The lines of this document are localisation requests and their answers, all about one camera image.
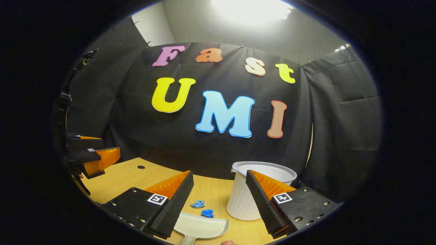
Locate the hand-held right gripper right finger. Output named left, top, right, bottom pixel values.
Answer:
left=245, top=169, right=341, bottom=239

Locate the grey plastic dustpan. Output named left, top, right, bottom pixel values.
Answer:
left=173, top=212, right=230, bottom=245

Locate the wooden desktop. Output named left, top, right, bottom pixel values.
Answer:
left=73, top=157, right=293, bottom=245

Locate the white ribbed garbage bin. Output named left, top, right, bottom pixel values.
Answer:
left=227, top=161, right=297, bottom=221

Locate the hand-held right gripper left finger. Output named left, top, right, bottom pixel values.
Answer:
left=97, top=170, right=194, bottom=239

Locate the ceiling light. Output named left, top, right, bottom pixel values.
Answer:
left=211, top=0, right=293, bottom=25

